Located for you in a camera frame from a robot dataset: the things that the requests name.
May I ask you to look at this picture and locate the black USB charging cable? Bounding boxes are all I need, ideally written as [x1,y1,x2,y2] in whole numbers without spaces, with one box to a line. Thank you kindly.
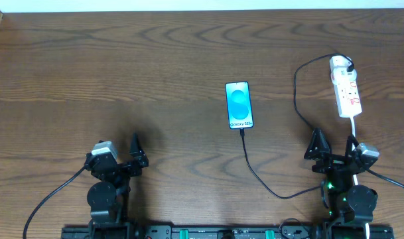
[239,52,356,200]

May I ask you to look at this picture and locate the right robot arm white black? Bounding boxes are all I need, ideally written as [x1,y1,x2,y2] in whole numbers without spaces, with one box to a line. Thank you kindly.
[304,128,379,238]

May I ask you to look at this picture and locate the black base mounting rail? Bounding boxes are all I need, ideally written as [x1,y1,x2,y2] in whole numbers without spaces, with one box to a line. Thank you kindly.
[60,224,394,239]

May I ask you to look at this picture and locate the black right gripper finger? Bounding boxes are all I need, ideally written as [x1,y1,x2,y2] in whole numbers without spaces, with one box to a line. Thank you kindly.
[304,127,331,160]
[345,134,359,157]

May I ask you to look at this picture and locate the white USB charger adapter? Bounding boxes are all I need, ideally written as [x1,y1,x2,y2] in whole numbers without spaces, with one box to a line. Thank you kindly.
[329,55,357,85]

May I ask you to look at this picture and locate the white power strip cord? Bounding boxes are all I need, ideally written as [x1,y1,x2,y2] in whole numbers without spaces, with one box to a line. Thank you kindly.
[349,116,371,239]

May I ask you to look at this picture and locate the black camera cable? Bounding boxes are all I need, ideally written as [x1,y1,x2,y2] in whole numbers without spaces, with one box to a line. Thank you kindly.
[22,165,89,239]
[366,168,404,239]

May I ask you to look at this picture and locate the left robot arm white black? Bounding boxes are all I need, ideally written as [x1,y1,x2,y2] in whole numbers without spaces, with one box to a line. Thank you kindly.
[84,133,149,239]

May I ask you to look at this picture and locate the blue screen Galaxy smartphone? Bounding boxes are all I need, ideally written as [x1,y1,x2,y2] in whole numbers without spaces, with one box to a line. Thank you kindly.
[225,81,254,129]

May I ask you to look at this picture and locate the white power strip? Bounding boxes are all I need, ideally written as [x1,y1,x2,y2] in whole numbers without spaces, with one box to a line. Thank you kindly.
[330,67,362,118]

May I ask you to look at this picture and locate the black left camera cable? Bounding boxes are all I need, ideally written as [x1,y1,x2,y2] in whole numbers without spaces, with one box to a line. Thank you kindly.
[22,165,89,239]

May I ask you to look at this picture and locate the black right camera cable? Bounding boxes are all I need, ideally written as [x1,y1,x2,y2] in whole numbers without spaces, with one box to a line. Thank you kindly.
[366,168,404,239]

